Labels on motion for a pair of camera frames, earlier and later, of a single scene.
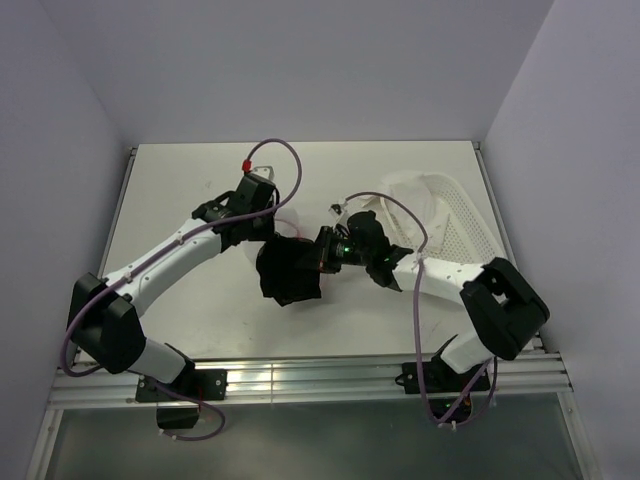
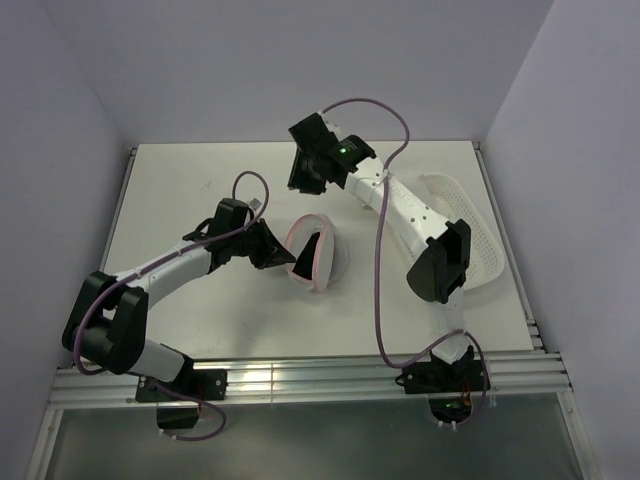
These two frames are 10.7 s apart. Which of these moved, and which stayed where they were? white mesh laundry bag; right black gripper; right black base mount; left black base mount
Moved: white mesh laundry bag; right black gripper
Stayed: right black base mount; left black base mount
